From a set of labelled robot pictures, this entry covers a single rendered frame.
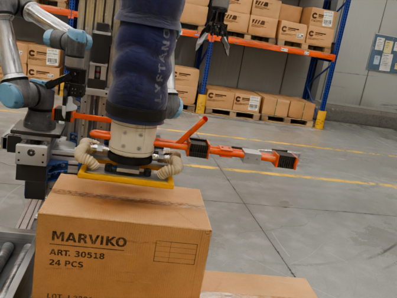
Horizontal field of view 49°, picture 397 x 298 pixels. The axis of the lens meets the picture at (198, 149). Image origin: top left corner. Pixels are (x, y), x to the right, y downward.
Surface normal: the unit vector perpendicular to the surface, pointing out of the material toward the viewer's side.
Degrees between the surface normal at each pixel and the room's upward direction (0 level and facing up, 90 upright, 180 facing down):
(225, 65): 90
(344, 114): 90
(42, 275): 90
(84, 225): 90
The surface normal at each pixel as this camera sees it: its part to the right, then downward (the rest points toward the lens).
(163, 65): 0.83, -0.07
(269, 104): 0.13, 0.28
